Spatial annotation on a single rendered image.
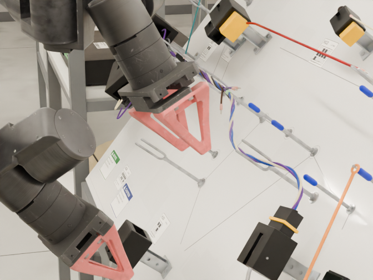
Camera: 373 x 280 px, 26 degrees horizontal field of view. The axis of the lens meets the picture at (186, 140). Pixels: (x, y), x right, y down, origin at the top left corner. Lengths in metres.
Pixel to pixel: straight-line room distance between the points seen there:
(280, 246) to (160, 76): 0.26
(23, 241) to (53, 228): 2.74
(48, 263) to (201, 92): 2.57
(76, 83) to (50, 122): 1.07
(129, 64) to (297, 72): 0.52
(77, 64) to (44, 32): 0.95
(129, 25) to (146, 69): 0.05
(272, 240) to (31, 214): 0.30
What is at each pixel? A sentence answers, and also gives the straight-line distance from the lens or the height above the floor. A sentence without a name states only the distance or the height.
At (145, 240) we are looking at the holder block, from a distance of 1.30.
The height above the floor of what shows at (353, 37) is 1.33.
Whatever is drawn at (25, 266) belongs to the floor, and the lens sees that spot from 3.40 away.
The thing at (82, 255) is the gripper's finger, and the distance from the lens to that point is 0.89.
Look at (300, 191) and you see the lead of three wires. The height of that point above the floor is 1.18.
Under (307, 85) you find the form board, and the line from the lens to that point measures 1.31.
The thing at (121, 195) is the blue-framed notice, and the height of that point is 0.92.
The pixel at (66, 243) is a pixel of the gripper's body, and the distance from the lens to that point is 0.87.
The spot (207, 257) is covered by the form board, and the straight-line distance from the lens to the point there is 1.26.
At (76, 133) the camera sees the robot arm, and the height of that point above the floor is 1.31.
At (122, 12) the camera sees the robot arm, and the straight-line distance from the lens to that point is 0.87.
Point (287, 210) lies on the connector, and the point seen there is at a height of 1.16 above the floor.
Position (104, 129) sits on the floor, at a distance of 5.01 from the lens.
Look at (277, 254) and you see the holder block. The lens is 1.00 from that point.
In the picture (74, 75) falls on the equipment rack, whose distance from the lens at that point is 1.87.
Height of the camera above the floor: 1.57
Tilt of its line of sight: 19 degrees down
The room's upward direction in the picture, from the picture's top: straight up
